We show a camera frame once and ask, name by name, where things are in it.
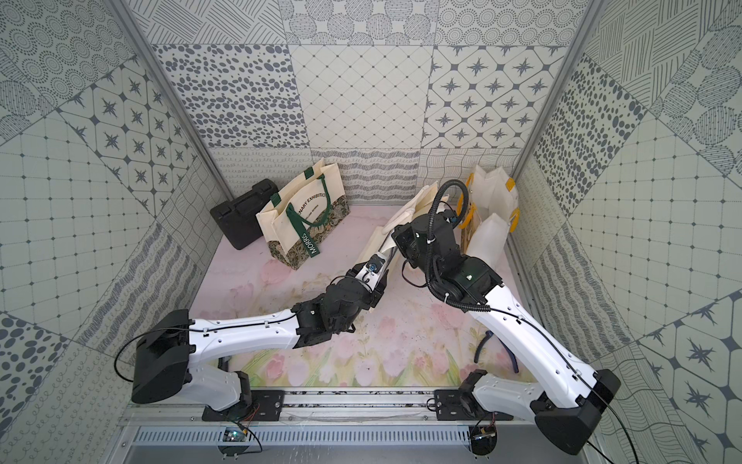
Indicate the left circuit board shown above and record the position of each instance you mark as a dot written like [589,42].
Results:
[233,443]

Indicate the green handled exhibition tote bag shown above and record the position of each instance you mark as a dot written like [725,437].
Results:
[302,214]

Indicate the aluminium mounting rail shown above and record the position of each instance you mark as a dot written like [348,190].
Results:
[358,405]

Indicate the black plastic tool case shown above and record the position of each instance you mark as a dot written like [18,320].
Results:
[237,219]

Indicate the yellow handled white bag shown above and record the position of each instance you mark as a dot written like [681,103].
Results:
[493,213]

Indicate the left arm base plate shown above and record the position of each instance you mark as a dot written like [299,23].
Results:
[264,405]

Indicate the blue handled pliers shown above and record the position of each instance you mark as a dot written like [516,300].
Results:
[501,352]

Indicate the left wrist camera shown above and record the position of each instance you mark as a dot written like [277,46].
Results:
[375,269]

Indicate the pink floral table mat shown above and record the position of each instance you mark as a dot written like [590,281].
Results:
[409,340]

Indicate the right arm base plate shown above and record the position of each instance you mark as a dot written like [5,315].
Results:
[452,405]

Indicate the right circuit board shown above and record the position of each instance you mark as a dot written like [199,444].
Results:
[483,439]

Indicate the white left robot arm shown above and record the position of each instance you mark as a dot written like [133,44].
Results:
[174,357]

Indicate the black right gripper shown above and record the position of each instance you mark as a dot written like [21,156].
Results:
[404,232]

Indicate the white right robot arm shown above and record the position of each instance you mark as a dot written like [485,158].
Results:
[567,397]

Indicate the circuit board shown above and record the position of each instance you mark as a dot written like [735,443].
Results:
[233,443]
[483,439]

